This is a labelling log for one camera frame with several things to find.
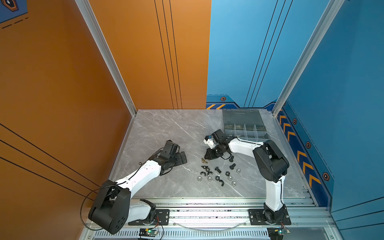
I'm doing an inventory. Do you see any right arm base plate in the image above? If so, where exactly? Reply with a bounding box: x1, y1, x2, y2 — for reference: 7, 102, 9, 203
248, 208, 292, 226

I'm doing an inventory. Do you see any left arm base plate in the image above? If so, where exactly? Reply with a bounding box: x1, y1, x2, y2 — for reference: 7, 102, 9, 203
128, 209, 170, 226

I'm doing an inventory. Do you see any right aluminium frame post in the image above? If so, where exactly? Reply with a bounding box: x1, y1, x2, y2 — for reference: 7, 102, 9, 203
272, 0, 345, 118

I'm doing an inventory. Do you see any black wing nut front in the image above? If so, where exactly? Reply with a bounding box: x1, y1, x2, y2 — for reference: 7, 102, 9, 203
215, 176, 225, 187

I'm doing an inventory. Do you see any front aluminium rail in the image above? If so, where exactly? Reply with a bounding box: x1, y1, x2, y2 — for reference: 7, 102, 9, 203
78, 197, 343, 240

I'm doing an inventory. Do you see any black hex bolt middle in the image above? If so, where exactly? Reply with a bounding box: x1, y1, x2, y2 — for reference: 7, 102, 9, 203
215, 167, 222, 174

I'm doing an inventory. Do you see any left circuit board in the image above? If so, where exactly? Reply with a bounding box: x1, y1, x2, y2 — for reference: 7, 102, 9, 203
139, 229, 159, 240

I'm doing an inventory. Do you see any aluminium frame post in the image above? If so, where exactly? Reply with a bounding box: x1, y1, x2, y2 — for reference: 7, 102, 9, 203
75, 0, 137, 117
272, 0, 345, 118

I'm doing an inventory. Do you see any left aluminium frame post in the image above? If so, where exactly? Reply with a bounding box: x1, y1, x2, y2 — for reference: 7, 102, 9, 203
75, 0, 137, 117

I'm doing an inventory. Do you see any clear plastic organizer box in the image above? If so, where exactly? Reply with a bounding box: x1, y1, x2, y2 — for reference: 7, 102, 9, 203
223, 109, 270, 142

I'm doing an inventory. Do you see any circuit board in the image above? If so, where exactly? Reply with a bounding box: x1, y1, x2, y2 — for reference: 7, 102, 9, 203
267, 228, 291, 240
139, 229, 159, 240

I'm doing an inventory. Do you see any right circuit board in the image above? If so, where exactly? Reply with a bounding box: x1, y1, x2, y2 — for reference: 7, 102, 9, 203
267, 228, 291, 240

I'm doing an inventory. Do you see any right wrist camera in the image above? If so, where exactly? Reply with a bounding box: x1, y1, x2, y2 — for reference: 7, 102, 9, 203
204, 135, 216, 149

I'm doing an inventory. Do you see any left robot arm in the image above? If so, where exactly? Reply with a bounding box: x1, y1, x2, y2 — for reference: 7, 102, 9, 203
84, 140, 188, 234

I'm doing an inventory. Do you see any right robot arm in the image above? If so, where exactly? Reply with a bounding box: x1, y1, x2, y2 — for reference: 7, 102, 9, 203
204, 130, 292, 225

